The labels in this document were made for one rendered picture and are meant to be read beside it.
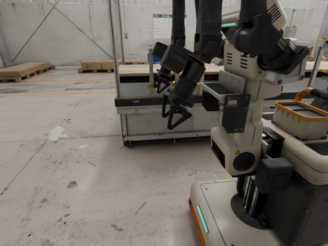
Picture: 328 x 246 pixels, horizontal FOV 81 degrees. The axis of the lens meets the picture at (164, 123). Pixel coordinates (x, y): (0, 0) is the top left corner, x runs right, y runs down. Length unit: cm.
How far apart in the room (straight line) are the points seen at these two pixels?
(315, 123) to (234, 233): 68
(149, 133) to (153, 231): 118
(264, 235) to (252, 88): 80
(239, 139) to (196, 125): 155
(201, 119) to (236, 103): 164
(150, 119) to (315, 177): 171
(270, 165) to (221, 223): 50
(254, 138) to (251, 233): 57
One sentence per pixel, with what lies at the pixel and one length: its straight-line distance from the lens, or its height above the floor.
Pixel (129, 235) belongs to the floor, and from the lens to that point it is 154.
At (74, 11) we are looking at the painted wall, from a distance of 932.
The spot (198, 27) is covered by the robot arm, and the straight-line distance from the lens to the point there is 59.
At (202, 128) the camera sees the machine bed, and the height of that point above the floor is 19.
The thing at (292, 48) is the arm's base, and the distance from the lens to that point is 68.
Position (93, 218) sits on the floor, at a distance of 169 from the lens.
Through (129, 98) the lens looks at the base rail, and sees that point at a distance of 190.
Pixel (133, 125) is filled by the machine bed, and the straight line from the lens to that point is 229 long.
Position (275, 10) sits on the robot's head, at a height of 132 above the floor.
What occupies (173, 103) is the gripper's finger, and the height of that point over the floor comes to 107.
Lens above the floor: 124
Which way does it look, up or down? 24 degrees down
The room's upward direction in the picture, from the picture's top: straight up
